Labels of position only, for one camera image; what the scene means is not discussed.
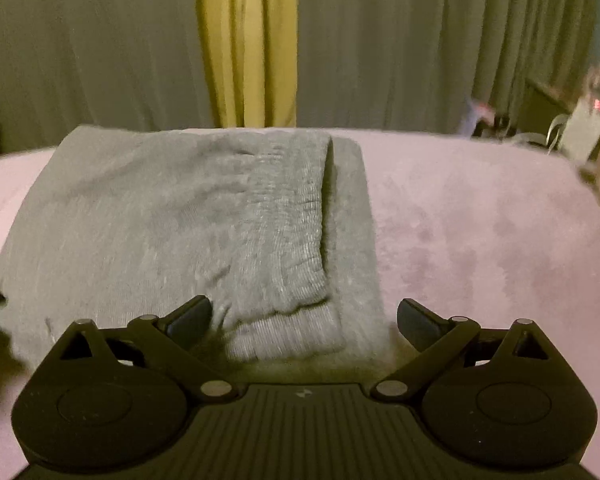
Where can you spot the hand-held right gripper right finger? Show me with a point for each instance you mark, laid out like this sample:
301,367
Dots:
417,325

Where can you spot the dark side table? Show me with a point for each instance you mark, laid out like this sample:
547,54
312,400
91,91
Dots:
542,110

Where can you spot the white clock with red digits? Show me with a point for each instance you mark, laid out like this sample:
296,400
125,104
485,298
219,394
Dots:
587,125

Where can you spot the yellow curtain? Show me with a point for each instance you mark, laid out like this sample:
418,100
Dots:
247,40

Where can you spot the pink fleece blanket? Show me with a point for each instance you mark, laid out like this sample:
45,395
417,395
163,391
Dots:
480,240

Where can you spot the grey pants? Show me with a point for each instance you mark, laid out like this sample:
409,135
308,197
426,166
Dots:
180,220

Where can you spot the purple cloth item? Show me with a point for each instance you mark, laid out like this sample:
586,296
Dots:
476,115

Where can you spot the grey curtain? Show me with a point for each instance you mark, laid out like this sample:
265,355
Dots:
405,40

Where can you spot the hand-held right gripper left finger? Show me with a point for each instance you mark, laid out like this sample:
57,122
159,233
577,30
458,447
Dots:
190,317

